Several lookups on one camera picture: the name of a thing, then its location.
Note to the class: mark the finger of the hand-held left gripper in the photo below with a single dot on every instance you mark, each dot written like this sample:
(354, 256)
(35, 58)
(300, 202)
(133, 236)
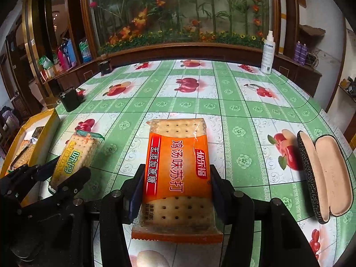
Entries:
(73, 183)
(48, 169)

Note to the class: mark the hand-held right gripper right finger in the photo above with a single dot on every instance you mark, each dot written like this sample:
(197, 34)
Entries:
(217, 189)

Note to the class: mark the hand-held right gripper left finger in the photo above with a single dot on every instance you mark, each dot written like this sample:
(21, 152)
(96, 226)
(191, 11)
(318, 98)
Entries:
(136, 194)

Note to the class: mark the yellow cracker packet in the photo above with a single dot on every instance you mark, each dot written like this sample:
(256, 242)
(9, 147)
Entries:
(75, 153)

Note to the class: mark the yellow cardboard box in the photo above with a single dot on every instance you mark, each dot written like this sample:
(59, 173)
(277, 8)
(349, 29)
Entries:
(47, 136)

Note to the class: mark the orange cracker packet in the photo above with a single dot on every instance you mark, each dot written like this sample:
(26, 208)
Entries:
(178, 158)

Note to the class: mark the pile of snack packets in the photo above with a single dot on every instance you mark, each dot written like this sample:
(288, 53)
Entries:
(23, 150)

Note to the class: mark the small black box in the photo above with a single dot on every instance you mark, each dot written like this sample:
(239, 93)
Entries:
(105, 66)
(69, 100)

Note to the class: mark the light green packet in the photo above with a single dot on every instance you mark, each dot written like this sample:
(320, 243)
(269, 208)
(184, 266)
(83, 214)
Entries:
(46, 62)

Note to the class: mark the pink bottle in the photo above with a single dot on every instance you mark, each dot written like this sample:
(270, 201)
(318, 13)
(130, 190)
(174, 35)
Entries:
(63, 59)

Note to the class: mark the open black glasses case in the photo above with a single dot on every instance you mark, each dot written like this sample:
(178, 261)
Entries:
(331, 172)

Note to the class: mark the blue bottle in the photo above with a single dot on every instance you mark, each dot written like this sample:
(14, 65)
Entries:
(71, 52)

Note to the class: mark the green and white bag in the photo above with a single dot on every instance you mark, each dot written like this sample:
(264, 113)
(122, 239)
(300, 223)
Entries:
(84, 51)

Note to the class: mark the white spray bottle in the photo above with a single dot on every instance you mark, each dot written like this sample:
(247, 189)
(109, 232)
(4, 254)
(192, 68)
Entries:
(267, 58)

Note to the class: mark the glass cabinet with artificial flowers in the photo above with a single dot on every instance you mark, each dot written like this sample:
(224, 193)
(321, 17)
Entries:
(180, 11)

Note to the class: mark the dark wooden wall shelf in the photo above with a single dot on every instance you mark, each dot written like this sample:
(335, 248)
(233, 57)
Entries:
(311, 30)

